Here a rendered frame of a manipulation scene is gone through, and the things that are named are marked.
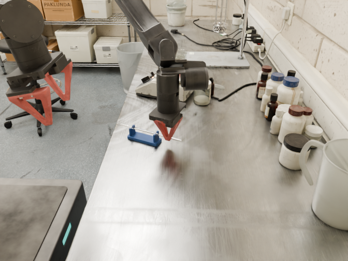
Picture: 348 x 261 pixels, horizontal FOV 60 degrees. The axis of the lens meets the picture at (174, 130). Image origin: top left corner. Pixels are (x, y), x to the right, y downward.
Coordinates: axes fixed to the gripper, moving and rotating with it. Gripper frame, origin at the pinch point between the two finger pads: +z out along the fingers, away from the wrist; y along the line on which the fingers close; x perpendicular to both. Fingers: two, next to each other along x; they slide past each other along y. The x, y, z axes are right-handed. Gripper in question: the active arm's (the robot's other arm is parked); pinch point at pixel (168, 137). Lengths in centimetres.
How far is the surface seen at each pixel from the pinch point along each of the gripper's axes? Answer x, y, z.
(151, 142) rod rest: 4.5, -1.6, 2.2
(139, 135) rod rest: 9.5, -0.1, 2.2
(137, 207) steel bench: -3.9, -23.7, 3.0
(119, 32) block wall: 170, 226, 45
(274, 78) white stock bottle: -22.0, 36.6, -7.5
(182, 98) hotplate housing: 6.4, 25.1, 0.6
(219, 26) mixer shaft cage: 9, 71, -14
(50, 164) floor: 106, 42, 79
